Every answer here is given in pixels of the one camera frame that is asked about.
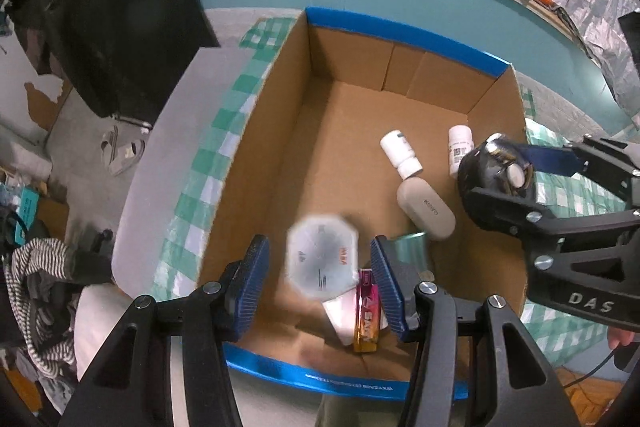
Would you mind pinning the person's right hand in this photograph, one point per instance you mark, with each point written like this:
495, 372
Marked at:
621, 338

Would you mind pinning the black hanging cloth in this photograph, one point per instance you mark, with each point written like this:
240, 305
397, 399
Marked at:
125, 7

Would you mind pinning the dark clothes pile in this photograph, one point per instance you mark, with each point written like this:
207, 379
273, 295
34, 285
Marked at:
90, 262

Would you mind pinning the cardboard box blue rim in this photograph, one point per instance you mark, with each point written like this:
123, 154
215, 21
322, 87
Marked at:
340, 132

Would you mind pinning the white earbud case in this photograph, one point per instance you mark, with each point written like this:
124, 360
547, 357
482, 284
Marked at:
425, 207

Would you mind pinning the black round wheel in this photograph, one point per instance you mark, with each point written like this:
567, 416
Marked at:
480, 172

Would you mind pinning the white pill bottle blue label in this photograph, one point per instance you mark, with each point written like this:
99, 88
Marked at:
459, 147

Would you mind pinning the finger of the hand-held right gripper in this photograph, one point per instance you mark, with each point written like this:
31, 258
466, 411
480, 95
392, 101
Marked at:
550, 159
510, 207

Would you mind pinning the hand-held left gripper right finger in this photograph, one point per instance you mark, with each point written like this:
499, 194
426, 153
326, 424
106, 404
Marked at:
387, 287

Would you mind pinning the striped cloth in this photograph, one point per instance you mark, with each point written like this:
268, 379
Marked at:
40, 257

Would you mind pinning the green checkered tablecloth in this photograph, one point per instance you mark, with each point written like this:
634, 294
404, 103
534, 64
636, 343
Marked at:
235, 127

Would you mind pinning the teal box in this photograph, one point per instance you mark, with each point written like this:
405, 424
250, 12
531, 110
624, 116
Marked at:
26, 212

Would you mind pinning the wooden plank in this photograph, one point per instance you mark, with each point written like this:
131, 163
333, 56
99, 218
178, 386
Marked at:
525, 4

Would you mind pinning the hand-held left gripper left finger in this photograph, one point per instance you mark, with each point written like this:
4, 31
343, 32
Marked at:
252, 287

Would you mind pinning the pink and gold packet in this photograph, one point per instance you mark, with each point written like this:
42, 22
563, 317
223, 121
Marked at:
366, 322

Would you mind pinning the white octagonal pill organizer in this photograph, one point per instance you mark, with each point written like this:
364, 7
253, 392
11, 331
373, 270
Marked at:
320, 257

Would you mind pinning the small white bottle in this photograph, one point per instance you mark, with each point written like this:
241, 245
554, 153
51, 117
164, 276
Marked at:
400, 152

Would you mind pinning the white packet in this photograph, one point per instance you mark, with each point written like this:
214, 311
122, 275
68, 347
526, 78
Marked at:
342, 312

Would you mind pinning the grey slipper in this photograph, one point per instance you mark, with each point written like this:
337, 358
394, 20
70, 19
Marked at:
122, 152

